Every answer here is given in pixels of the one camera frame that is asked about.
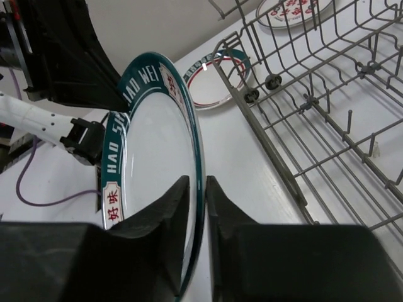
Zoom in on grey wire dish rack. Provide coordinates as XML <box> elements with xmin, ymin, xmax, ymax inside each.
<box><xmin>213</xmin><ymin>1</ymin><xmax>402</xmax><ymax>237</ymax></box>

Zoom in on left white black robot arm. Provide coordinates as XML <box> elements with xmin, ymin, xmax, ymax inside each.
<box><xmin>1</xmin><ymin>1</ymin><xmax>128</xmax><ymax>165</ymax></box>

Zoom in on small white plate red characters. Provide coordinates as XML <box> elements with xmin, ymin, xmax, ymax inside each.
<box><xmin>255</xmin><ymin>0</ymin><xmax>337</xmax><ymax>30</ymax></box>

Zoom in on dark green rimmed plate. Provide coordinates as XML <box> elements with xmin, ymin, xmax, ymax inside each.
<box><xmin>101</xmin><ymin>52</ymin><xmax>206</xmax><ymax>294</ymax></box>

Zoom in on white plate red green rim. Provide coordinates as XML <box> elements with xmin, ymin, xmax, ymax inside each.
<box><xmin>183</xmin><ymin>49</ymin><xmax>251</xmax><ymax>111</ymax></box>

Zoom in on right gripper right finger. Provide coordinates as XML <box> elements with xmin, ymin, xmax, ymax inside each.
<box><xmin>205</xmin><ymin>176</ymin><xmax>402</xmax><ymax>301</ymax></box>

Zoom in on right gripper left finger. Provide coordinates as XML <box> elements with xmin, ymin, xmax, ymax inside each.
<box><xmin>1</xmin><ymin>176</ymin><xmax>190</xmax><ymax>301</ymax></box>

